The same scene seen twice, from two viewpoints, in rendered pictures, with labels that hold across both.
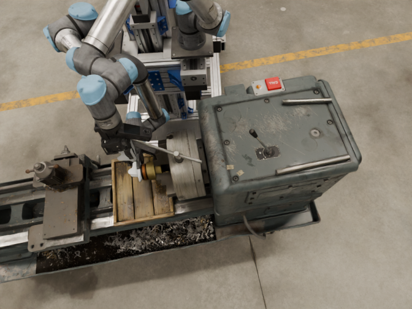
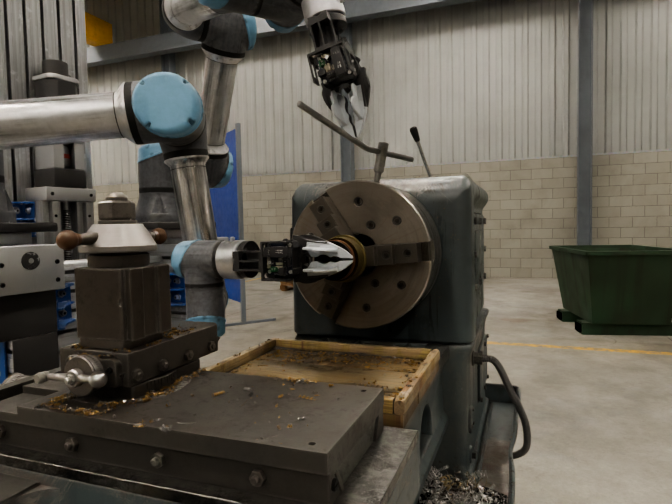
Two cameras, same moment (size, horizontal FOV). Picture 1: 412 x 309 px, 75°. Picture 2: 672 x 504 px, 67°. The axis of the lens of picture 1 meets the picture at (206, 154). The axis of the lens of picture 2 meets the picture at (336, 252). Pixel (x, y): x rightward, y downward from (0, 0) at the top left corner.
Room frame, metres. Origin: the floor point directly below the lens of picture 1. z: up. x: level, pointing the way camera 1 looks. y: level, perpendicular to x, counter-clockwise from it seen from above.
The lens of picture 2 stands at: (0.08, 1.14, 1.14)
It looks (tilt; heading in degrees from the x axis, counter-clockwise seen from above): 3 degrees down; 294
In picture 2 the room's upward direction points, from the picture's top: 1 degrees counter-clockwise
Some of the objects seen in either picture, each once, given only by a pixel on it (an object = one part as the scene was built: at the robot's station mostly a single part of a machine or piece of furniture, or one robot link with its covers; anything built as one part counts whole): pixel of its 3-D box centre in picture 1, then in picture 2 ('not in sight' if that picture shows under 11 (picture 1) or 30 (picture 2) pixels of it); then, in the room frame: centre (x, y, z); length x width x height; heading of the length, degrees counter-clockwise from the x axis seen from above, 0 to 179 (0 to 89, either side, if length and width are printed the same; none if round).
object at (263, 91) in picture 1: (267, 89); not in sight; (0.72, -0.31, 1.23); 0.13 x 0.08 x 0.05; 93
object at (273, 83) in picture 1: (273, 84); not in sight; (0.73, -0.33, 1.26); 0.06 x 0.06 x 0.02; 3
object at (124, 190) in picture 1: (141, 186); (323, 373); (0.46, 0.35, 0.89); 0.36 x 0.30 x 0.04; 3
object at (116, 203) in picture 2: (37, 166); (117, 207); (0.52, 0.74, 1.17); 0.04 x 0.04 x 0.03
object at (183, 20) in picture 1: (189, 13); (161, 165); (1.15, -0.01, 1.33); 0.13 x 0.12 x 0.14; 56
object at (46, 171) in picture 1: (41, 168); (118, 237); (0.52, 0.74, 1.13); 0.08 x 0.08 x 0.03
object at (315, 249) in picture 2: (134, 171); (324, 251); (0.47, 0.33, 1.10); 0.09 x 0.06 x 0.03; 2
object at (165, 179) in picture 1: (170, 186); (396, 253); (0.38, 0.17, 1.09); 0.12 x 0.11 x 0.05; 3
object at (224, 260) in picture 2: not in sight; (236, 257); (0.65, 0.33, 1.09); 0.08 x 0.05 x 0.08; 92
